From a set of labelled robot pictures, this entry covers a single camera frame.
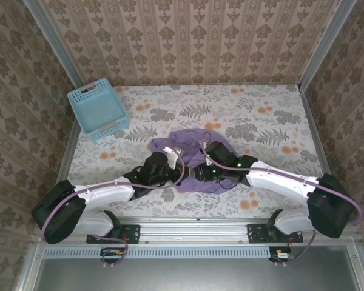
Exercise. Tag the purple t-shirt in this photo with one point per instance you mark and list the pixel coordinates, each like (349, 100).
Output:
(188, 188)

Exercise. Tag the light blue plastic basket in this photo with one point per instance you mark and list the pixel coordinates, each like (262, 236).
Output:
(97, 106)

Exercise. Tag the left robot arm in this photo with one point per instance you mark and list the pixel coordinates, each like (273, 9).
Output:
(103, 194)

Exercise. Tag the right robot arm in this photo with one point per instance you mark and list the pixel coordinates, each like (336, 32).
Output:
(279, 182)

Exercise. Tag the small connector board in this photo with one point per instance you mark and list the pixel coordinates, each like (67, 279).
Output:
(282, 256)
(112, 253)

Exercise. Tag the grey metal panel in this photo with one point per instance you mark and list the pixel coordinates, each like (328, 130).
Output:
(200, 276)

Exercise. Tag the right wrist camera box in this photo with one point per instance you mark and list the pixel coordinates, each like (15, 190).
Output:
(208, 159)

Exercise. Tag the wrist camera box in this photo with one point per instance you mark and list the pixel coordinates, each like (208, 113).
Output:
(173, 156)
(208, 159)

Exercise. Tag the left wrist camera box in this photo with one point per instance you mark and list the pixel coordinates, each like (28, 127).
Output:
(173, 156)

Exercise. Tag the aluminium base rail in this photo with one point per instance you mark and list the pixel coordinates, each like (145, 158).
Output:
(194, 232)

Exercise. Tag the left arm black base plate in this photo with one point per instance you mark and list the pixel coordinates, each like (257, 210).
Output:
(132, 233)

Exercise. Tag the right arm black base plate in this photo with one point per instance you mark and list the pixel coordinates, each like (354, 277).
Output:
(254, 233)

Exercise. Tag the aluminium table side rail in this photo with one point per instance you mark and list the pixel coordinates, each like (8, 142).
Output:
(314, 127)
(72, 138)

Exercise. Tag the aluminium frame post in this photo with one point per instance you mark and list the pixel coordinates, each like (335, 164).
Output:
(324, 45)
(57, 50)

